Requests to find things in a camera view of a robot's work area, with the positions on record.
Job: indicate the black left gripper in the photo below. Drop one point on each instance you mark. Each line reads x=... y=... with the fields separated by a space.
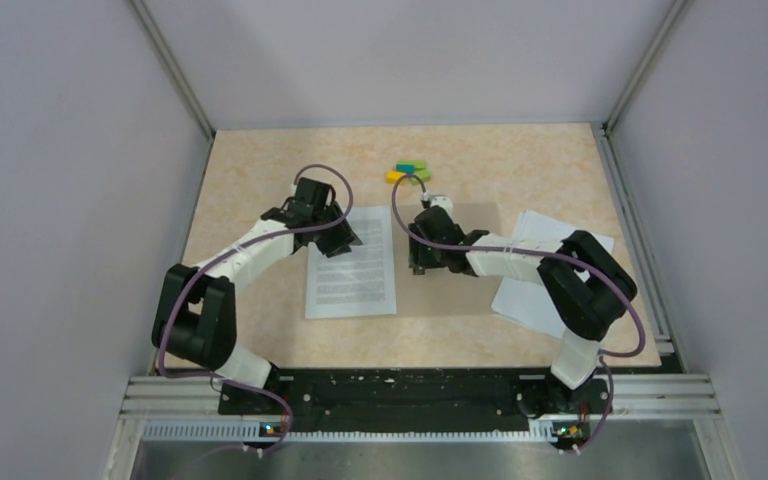
x=338 y=244

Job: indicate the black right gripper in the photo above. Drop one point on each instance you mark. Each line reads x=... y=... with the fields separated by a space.
x=418 y=256

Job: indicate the printed white paper sheet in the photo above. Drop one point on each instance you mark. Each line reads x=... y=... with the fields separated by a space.
x=358 y=283

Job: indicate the white paper sheet stack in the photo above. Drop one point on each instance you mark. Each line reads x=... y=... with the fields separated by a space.
x=528 y=304

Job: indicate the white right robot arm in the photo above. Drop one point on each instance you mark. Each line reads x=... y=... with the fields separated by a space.
x=586 y=286

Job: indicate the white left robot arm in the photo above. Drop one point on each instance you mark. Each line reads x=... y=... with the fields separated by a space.
x=196 y=317

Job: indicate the light green block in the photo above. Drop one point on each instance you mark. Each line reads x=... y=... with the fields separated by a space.
x=424 y=175

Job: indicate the teal block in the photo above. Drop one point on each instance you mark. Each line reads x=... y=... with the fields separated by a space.
x=405 y=168

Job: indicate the yellow block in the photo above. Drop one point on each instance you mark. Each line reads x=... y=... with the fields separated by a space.
x=393 y=176

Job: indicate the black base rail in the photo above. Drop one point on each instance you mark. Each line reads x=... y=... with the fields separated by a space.
x=418 y=400

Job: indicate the grey slotted cable duct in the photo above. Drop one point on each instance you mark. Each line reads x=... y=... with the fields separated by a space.
x=252 y=431

